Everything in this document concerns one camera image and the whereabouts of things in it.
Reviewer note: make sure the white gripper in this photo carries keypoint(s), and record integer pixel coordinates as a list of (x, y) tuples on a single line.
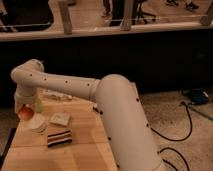
[(21, 101)]

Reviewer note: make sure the red orange apple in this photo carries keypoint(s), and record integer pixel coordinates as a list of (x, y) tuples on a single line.
[(25, 113)]

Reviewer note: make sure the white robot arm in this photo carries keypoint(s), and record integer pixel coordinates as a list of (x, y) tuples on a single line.
[(122, 114)]

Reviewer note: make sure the white paper cup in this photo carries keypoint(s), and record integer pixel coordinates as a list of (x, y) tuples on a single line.
[(37, 123)]

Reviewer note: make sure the green fruit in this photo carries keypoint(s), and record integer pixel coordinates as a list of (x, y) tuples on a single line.
[(38, 106)]

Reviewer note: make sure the beige square sponge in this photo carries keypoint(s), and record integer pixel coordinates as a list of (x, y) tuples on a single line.
[(60, 119)]

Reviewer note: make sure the blue black device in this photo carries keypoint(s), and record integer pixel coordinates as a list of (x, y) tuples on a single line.
[(198, 96)]

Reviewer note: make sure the wooden railing post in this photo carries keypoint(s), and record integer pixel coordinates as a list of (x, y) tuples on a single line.
[(65, 16), (127, 15)]

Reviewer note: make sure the wooden railing post middle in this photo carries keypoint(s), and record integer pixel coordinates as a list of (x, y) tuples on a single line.
[(127, 15)]

